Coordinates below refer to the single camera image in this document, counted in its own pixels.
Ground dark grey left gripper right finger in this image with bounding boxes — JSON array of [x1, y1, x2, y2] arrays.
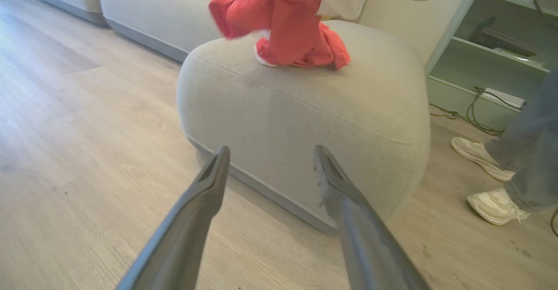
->
[[313, 145, 431, 290]]

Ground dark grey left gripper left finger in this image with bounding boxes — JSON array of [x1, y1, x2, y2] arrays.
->
[[116, 146, 231, 290]]

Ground red and white cloth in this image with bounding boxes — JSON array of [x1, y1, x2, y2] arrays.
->
[[208, 0, 374, 71]]

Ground round grey sofa ottoman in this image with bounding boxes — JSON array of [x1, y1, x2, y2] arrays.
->
[[176, 20, 432, 235]]

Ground white sneaker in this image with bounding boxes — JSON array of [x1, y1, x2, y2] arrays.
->
[[451, 136, 516, 183], [466, 188, 532, 226]]

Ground blue denim jeans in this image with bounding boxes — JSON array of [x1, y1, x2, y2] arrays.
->
[[483, 67, 558, 213]]

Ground pale green shelf unit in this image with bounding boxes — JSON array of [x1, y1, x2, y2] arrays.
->
[[424, 0, 558, 133]]

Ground white flat device on shelf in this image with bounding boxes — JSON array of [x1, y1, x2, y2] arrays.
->
[[481, 87, 527, 109]]

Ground dark flat device on shelf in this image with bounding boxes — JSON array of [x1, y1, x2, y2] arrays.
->
[[468, 17, 538, 58]]

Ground black floor cable bundle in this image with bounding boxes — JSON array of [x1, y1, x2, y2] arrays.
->
[[429, 86, 524, 136]]

